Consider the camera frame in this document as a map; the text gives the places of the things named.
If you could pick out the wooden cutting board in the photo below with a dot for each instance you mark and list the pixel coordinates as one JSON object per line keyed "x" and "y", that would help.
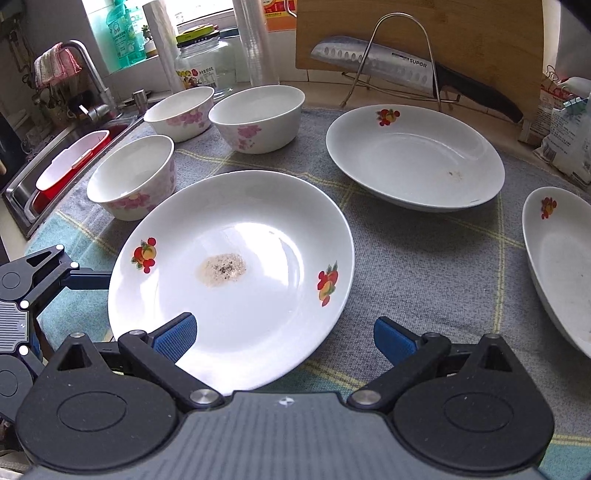
{"x": 485, "y": 41}

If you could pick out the white plastic bag roll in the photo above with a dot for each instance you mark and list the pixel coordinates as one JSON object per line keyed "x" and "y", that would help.
{"x": 161, "y": 46}

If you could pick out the stainless steel sink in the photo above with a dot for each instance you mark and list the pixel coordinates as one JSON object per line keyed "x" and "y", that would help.
{"x": 23, "y": 184}

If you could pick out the metal kitchen faucet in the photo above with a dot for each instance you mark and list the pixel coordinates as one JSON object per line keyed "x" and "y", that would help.
{"x": 92, "y": 69}

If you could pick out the metal sink dispenser knob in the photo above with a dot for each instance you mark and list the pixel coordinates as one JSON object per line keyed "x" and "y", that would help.
{"x": 140, "y": 99}

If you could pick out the grey checked table mat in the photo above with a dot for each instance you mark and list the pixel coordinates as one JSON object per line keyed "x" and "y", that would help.
{"x": 415, "y": 277}

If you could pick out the pink white dishcloth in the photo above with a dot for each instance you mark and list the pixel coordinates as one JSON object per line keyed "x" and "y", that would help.
{"x": 55, "y": 64}

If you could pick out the white-lined red tub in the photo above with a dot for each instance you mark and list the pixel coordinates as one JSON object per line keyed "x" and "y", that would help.
{"x": 74, "y": 157}

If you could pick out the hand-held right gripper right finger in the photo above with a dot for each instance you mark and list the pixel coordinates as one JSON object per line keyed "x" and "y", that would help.
{"x": 392, "y": 340}

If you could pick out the white green-print food bag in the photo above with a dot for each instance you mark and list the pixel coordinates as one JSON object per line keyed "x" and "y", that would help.
{"x": 565, "y": 143}

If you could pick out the clear cling film roll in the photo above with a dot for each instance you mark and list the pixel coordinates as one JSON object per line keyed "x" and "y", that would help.
{"x": 256, "y": 41}

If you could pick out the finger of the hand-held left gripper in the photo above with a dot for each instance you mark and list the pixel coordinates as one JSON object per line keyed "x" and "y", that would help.
{"x": 90, "y": 281}
{"x": 34, "y": 362}

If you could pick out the white pink-flower bowl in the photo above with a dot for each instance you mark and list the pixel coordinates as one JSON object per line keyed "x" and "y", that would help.
{"x": 129, "y": 166}
{"x": 258, "y": 110}
{"x": 180, "y": 106}

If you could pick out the glass jar with yellow-green lid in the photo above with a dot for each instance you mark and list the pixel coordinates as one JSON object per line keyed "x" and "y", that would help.
{"x": 212, "y": 64}

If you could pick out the white fruit-print plate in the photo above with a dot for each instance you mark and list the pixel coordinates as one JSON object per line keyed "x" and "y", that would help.
{"x": 568, "y": 258}
{"x": 258, "y": 240}
{"x": 406, "y": 157}

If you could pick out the green detergent bottle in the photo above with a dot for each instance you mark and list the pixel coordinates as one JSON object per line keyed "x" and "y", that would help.
{"x": 124, "y": 41}

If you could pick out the small potted plant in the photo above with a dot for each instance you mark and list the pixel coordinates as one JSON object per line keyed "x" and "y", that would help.
{"x": 148, "y": 46}

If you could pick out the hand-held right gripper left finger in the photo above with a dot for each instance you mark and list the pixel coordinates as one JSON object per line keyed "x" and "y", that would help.
{"x": 178, "y": 337}

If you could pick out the white red-print food bag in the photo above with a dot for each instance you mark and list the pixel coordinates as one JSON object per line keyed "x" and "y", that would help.
{"x": 540, "y": 110}

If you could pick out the orange oil bottle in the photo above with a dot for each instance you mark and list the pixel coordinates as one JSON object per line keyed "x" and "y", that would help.
{"x": 281, "y": 14}

